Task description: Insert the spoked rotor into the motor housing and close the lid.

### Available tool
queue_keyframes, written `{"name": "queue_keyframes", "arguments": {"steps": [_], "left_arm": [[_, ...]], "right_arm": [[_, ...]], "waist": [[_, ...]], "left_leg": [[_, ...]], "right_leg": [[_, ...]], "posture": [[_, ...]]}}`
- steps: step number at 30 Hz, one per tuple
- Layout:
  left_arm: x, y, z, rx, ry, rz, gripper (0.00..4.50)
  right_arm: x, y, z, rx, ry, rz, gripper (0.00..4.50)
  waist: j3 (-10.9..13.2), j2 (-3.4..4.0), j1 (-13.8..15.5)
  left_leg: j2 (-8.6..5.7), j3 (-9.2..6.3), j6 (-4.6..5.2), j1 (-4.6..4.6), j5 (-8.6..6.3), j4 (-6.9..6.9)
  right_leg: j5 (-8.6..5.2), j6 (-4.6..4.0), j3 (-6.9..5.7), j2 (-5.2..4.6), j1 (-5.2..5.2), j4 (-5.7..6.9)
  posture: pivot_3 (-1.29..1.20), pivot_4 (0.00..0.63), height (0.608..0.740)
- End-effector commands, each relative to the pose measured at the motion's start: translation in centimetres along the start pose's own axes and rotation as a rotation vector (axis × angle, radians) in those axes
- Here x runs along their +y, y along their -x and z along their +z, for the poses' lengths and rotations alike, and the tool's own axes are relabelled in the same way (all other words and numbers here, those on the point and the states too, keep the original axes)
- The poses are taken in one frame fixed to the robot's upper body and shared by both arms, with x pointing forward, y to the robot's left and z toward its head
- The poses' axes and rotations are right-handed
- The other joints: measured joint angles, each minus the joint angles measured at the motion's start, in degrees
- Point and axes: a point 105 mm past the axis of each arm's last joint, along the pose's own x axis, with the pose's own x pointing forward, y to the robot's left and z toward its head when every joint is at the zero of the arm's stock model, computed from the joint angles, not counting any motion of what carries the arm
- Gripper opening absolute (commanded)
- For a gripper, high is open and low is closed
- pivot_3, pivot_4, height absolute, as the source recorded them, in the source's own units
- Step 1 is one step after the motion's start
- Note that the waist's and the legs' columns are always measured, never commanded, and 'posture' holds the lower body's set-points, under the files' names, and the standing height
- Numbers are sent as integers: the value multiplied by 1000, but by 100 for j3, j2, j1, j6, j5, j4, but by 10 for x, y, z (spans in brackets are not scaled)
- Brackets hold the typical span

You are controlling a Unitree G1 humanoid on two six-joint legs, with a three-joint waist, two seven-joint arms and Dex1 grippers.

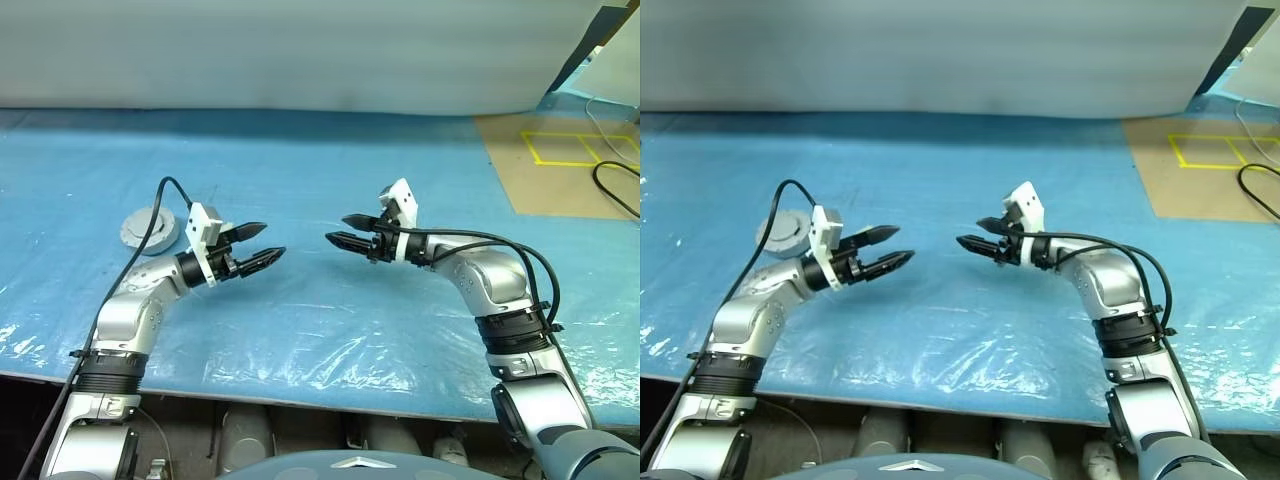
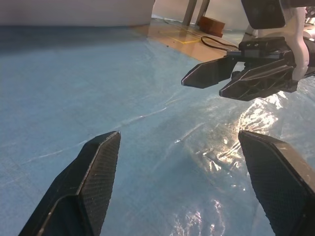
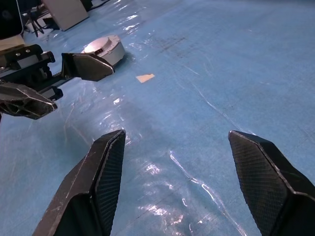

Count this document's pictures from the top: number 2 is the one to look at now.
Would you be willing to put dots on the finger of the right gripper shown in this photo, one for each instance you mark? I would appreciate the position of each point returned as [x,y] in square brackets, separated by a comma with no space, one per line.
[209,73]
[258,83]

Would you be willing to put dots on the brown wooden block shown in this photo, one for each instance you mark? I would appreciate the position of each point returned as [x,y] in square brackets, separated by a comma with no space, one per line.
[211,25]

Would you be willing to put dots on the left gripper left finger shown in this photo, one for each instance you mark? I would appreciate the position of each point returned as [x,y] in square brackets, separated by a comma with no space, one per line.
[81,196]

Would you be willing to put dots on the white backdrop board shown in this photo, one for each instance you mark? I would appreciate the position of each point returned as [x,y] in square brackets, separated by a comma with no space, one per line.
[73,12]

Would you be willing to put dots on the grey metal stand leg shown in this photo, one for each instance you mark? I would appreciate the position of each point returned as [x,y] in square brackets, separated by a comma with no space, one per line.
[203,8]
[189,12]

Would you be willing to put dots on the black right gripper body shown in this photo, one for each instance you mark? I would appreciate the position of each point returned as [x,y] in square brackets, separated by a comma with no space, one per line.
[265,51]

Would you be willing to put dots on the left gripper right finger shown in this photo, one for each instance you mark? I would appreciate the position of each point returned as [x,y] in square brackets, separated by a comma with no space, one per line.
[283,184]

